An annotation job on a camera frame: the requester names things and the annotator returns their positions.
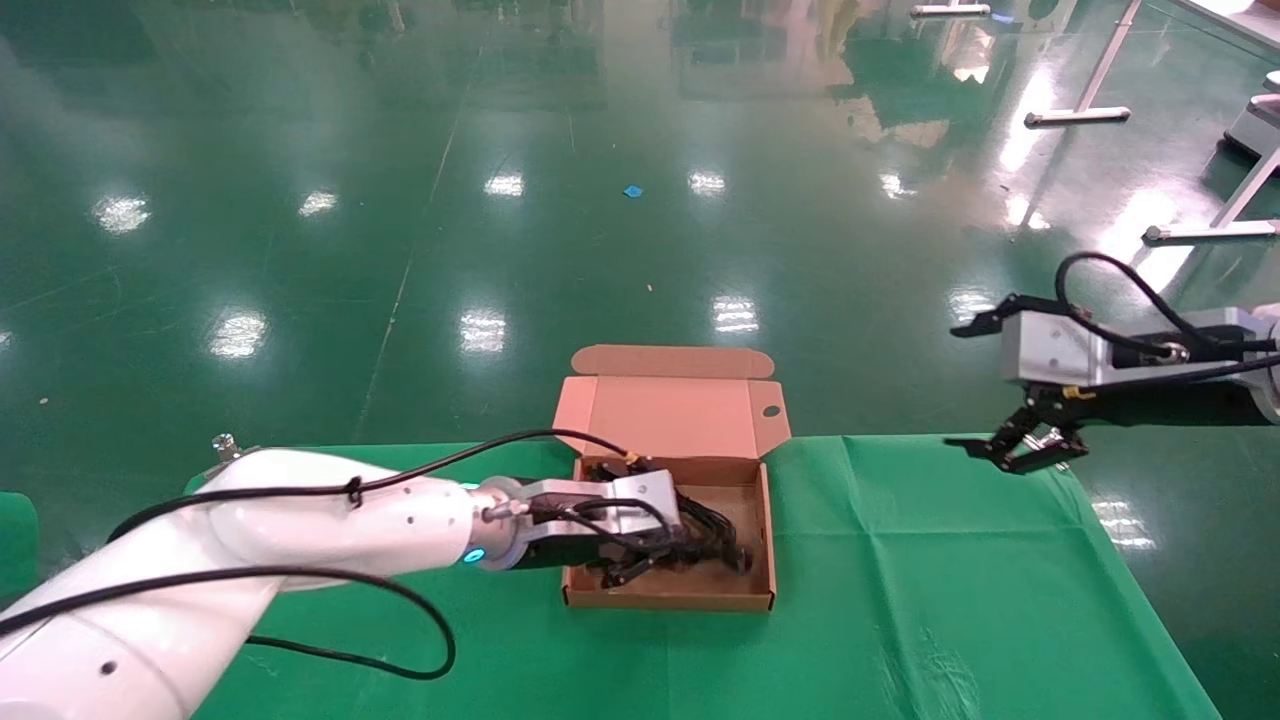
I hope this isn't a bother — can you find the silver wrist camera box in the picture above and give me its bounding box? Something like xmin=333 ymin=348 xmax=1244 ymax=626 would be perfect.
xmin=520 ymin=472 xmax=683 ymax=538
xmin=1003 ymin=308 xmax=1111 ymax=388

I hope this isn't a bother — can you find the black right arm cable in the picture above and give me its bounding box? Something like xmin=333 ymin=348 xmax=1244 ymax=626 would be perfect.
xmin=1055 ymin=252 xmax=1216 ymax=361

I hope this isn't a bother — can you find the white table top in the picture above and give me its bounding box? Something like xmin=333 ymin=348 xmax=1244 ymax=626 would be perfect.
xmin=1170 ymin=0 xmax=1280 ymax=53

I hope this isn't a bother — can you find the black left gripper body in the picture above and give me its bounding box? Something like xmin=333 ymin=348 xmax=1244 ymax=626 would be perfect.
xmin=500 ymin=530 xmax=691 ymax=571

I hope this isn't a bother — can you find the green fabric patch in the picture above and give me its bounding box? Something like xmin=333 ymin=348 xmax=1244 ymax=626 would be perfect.
xmin=0 ymin=492 xmax=39 ymax=601

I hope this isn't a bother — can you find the gray machine base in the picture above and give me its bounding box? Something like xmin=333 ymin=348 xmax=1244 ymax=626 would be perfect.
xmin=1222 ymin=72 xmax=1280 ymax=161

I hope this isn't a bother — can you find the black power cable with plug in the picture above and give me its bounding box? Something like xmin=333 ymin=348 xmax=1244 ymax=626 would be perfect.
xmin=640 ymin=535 xmax=753 ymax=581

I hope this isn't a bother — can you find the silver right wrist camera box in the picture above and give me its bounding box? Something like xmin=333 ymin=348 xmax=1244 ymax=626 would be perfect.
xmin=1003 ymin=308 xmax=1111 ymax=388

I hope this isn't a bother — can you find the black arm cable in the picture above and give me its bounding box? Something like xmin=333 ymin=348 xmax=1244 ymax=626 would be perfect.
xmin=1055 ymin=252 xmax=1216 ymax=361
xmin=105 ymin=429 xmax=646 ymax=546
xmin=0 ymin=566 xmax=458 ymax=682

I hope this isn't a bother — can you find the white table leg frame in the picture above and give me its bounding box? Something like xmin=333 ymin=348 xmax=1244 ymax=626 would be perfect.
xmin=1143 ymin=150 xmax=1280 ymax=245
xmin=1025 ymin=0 xmax=1146 ymax=128

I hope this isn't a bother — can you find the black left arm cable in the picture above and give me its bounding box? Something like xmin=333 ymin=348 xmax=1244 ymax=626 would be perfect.
xmin=105 ymin=429 xmax=646 ymax=546
xmin=0 ymin=566 xmax=458 ymax=682

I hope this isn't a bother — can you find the green table cloth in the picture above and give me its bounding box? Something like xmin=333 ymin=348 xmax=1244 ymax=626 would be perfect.
xmin=185 ymin=433 xmax=1223 ymax=720

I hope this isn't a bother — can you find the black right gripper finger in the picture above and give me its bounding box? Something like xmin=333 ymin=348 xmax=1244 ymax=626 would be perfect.
xmin=950 ymin=293 xmax=1026 ymax=339
xmin=985 ymin=395 xmax=1089 ymax=474

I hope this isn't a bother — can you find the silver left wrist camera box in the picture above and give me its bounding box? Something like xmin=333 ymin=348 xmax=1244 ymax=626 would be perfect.
xmin=520 ymin=472 xmax=683 ymax=538

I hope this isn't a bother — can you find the open brown cardboard box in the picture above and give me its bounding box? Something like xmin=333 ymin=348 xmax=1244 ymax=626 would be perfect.
xmin=552 ymin=345 xmax=794 ymax=613

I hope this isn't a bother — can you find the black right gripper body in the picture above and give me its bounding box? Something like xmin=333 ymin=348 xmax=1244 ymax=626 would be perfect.
xmin=1035 ymin=382 xmax=1276 ymax=426

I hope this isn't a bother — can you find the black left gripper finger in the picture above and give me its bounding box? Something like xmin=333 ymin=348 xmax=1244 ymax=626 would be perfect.
xmin=585 ymin=455 xmax=653 ymax=484
xmin=603 ymin=555 xmax=669 ymax=591

